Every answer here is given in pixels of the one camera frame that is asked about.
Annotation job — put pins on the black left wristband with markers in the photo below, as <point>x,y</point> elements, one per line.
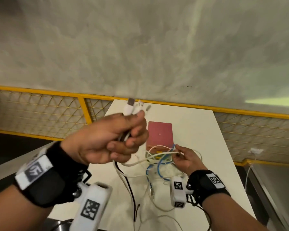
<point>48,187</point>

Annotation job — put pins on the white table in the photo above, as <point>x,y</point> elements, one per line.
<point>195,127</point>

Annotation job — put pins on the person's right hand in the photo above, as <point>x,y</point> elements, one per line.
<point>187,163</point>

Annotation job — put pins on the black right wristband with markers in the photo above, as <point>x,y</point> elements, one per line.
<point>202,187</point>

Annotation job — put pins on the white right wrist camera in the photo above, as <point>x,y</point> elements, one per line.
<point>177,197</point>

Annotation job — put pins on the yellow mesh railing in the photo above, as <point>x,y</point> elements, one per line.
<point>85,110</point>

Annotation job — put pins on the pink box with green drawer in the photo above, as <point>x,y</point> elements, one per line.
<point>160,132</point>

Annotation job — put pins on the person's left hand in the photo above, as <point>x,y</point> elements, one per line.
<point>103,139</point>

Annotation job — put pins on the white wall socket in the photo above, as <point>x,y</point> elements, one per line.
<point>255,150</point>

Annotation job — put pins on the person's right forearm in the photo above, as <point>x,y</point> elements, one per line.
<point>231,216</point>

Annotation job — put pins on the black wristband with markers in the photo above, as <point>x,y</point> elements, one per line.
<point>48,187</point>
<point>202,187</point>

